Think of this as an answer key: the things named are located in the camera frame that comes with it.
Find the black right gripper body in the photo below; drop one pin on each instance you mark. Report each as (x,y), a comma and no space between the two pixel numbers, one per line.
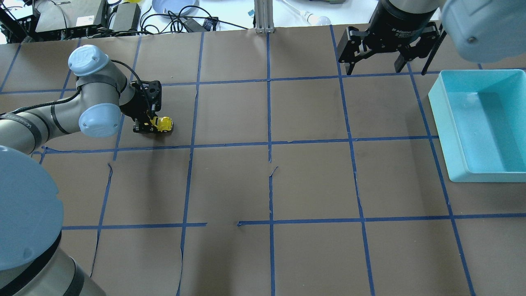
(400,18)

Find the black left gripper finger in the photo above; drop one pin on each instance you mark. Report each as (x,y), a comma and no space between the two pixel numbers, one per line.
(147,125)

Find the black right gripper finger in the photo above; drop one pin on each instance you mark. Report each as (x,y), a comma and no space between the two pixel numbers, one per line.
(352,55)
(408,53)

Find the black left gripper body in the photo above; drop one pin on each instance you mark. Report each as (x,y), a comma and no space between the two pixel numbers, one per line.
(139,107)

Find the yellow beetle toy car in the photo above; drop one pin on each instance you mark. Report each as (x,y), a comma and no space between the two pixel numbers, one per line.
(161,124)

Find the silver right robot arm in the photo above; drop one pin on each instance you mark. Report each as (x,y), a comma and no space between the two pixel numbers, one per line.
(482,31)

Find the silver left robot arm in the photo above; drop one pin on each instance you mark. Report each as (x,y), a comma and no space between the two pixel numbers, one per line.
(32,261)

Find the light bulb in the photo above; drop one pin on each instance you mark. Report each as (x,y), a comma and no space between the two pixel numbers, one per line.
(309,17)

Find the turquoise plastic bin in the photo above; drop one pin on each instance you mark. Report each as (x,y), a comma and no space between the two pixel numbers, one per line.
(480,116)

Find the blue plate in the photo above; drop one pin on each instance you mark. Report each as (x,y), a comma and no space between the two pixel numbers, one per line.
(175,6)

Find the aluminium frame post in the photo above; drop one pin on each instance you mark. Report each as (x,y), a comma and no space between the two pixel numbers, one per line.
(264,16)

